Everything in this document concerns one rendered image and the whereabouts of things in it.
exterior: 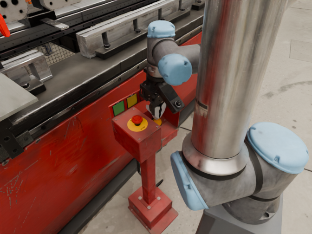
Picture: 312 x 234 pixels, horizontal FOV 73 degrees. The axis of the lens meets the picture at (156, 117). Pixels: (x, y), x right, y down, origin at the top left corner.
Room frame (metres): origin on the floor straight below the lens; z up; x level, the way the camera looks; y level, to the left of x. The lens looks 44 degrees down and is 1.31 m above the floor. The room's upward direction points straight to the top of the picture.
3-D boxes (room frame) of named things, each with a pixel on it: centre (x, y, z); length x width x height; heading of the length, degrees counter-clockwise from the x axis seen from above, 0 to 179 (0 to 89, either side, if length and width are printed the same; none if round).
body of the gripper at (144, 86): (0.60, 0.00, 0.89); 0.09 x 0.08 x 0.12; 44
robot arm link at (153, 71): (0.59, -0.01, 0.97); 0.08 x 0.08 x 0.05
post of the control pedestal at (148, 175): (0.56, 0.04, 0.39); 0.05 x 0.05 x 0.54; 44
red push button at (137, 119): (0.52, 0.07, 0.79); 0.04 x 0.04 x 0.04
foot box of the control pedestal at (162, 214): (0.54, 0.02, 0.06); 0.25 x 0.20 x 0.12; 44
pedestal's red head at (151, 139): (0.56, 0.04, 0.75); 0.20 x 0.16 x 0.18; 134
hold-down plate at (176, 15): (1.26, -0.10, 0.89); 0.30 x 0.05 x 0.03; 143
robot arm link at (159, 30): (0.58, -0.01, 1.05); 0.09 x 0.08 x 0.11; 16
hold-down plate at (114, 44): (0.94, 0.15, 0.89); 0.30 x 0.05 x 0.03; 143
